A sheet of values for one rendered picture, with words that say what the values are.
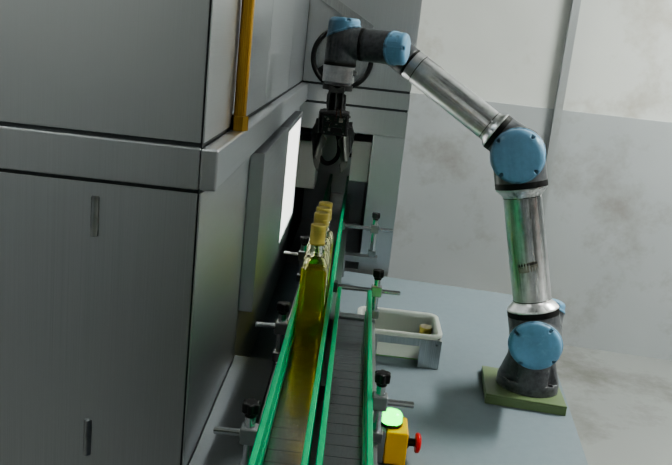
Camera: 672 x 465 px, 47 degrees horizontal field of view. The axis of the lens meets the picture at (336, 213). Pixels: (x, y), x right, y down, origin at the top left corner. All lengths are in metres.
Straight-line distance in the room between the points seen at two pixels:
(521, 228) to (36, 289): 1.02
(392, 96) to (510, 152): 1.05
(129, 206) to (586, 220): 3.50
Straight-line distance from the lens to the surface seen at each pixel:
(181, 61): 1.09
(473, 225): 4.34
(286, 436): 1.40
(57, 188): 1.16
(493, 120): 1.86
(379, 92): 2.68
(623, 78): 4.33
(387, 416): 1.57
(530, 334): 1.76
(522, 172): 1.70
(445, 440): 1.73
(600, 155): 4.34
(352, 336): 1.84
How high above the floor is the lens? 1.57
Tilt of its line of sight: 13 degrees down
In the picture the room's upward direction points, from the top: 6 degrees clockwise
